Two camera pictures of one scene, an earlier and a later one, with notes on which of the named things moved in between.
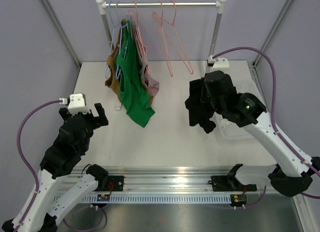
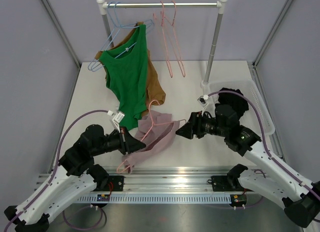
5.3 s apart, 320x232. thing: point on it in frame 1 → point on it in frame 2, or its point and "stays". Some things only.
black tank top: (200, 112) → (236, 100)
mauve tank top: (151, 87) → (157, 131)
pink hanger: (160, 24) stays
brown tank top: (111, 81) → (155, 93)
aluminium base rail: (170, 180) stays
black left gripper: (98, 121) → (128, 143)
